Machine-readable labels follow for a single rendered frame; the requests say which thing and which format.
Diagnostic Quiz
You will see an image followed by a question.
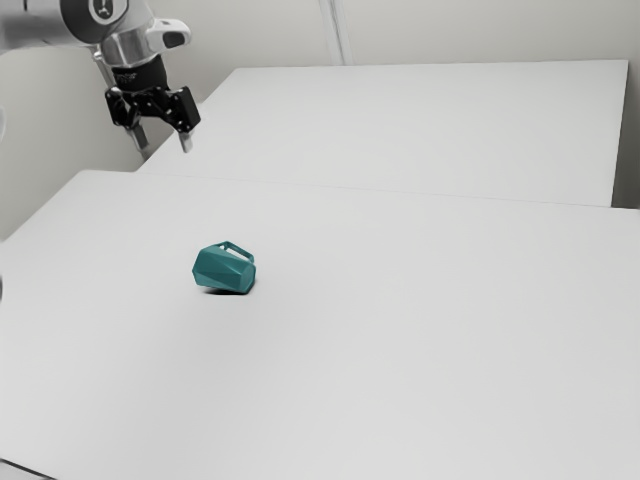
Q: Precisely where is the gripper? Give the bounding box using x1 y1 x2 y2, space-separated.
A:
103 58 203 162

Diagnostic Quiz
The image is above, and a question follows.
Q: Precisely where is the teal faceted mug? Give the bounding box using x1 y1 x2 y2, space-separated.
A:
191 240 258 296

